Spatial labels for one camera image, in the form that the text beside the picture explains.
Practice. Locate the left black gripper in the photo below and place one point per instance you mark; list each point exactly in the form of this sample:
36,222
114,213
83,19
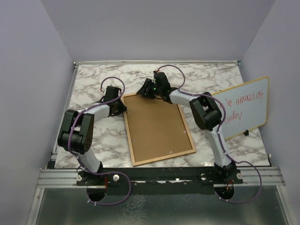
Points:
123,109

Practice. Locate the wooden picture frame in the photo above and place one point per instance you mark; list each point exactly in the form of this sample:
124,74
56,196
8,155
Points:
164,161

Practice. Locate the black mounting base plate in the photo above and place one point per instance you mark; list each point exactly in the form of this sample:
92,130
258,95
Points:
157,180

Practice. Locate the yellow rimmed whiteboard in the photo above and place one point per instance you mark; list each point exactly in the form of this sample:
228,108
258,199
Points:
246,106

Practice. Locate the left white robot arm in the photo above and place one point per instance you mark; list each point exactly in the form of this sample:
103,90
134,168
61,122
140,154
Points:
76,131

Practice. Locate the aluminium rail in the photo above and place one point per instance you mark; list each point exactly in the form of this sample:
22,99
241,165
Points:
66,178

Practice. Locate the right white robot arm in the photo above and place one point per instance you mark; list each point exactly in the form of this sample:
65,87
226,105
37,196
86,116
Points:
205,111

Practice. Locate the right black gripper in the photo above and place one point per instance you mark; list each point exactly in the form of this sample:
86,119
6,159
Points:
145,87

